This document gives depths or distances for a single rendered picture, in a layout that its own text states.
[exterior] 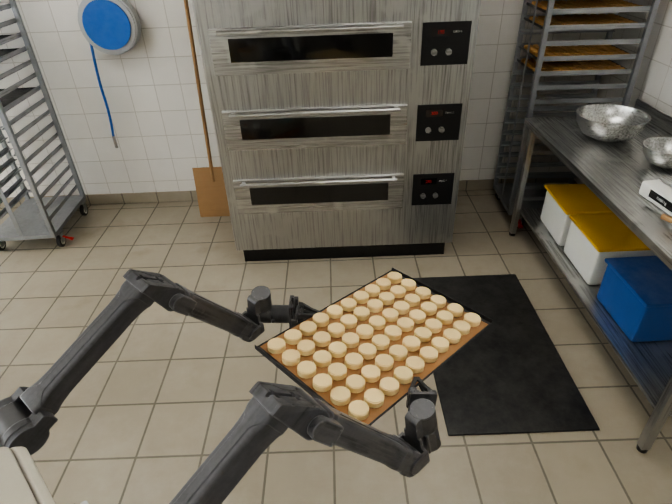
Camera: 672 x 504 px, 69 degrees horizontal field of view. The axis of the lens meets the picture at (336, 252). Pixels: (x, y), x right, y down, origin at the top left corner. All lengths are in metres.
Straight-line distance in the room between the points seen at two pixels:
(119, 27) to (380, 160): 2.05
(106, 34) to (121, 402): 2.51
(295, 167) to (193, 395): 1.46
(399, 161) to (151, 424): 2.02
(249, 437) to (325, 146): 2.37
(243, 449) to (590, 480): 1.90
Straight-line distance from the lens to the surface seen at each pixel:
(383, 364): 1.33
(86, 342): 1.13
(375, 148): 3.05
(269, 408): 0.80
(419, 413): 1.14
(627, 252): 3.07
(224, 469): 0.82
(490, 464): 2.41
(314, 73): 2.90
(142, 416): 2.70
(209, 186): 4.07
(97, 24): 4.04
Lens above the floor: 1.98
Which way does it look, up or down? 34 degrees down
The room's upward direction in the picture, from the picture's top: 2 degrees counter-clockwise
